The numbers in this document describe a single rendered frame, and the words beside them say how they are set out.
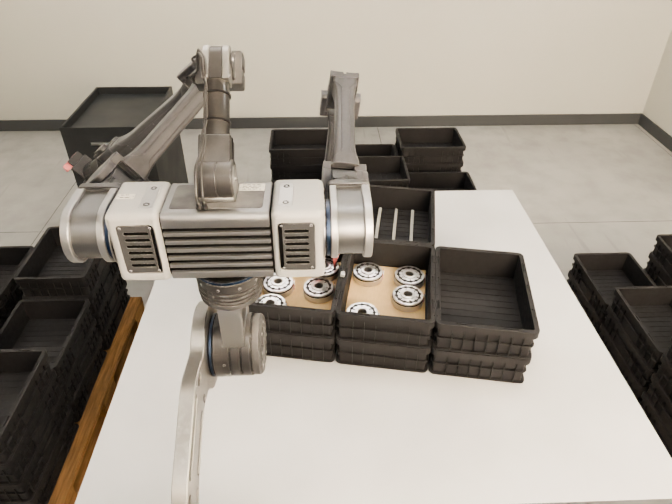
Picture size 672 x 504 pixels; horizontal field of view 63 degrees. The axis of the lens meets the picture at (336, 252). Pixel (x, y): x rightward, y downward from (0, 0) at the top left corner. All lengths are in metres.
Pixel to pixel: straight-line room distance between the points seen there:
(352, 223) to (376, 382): 0.84
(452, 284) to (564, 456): 0.64
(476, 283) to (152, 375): 1.13
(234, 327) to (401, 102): 4.13
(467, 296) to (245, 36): 3.51
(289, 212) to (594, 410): 1.21
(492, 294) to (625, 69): 3.97
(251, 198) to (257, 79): 4.01
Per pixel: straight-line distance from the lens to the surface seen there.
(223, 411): 1.74
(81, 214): 1.13
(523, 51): 5.25
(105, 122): 3.28
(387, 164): 3.32
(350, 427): 1.67
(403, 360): 1.78
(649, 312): 2.85
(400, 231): 2.20
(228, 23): 4.92
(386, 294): 1.88
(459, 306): 1.88
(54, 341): 2.62
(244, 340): 1.22
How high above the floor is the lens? 2.05
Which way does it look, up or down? 36 degrees down
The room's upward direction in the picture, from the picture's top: straight up
